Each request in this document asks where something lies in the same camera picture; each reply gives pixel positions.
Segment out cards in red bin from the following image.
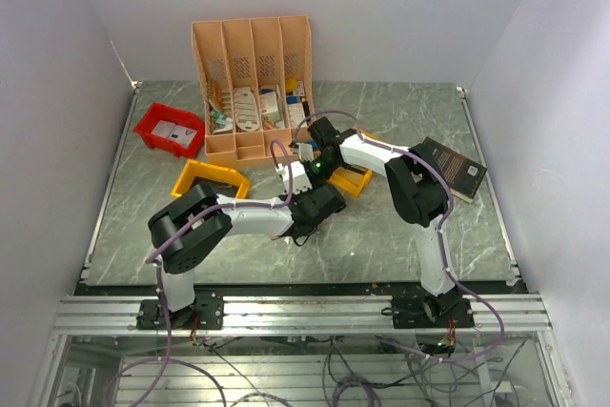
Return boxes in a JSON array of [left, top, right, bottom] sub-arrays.
[[152, 120, 197, 148]]

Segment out yellow bin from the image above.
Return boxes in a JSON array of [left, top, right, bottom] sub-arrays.
[[328, 153, 374, 197], [171, 159, 252, 198]]

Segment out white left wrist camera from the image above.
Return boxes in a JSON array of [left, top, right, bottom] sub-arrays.
[[275, 161, 313, 194]]

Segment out white box in organizer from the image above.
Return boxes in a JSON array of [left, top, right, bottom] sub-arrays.
[[259, 89, 281, 124]]

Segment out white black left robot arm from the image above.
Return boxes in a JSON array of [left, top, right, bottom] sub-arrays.
[[147, 184, 346, 328]]

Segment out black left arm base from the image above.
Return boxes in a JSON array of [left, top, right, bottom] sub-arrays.
[[136, 294, 224, 331]]

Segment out red plastic bin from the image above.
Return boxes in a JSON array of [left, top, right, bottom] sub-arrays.
[[133, 103, 206, 158]]

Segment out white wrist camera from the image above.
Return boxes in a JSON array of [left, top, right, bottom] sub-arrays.
[[275, 161, 313, 194], [290, 142, 315, 162]]

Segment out white oval perforated board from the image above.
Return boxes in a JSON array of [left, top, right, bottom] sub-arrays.
[[234, 87, 260, 132]]

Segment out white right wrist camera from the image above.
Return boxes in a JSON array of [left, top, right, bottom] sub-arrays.
[[290, 142, 315, 162]]

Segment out black book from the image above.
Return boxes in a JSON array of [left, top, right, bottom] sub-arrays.
[[423, 137, 487, 203]]

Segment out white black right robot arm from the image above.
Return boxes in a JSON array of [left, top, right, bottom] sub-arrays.
[[306, 117, 458, 327]]

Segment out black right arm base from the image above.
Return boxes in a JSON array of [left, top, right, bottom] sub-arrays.
[[381, 296, 475, 329]]

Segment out peach plastic desk organizer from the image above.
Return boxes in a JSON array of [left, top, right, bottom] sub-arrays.
[[192, 15, 314, 169]]

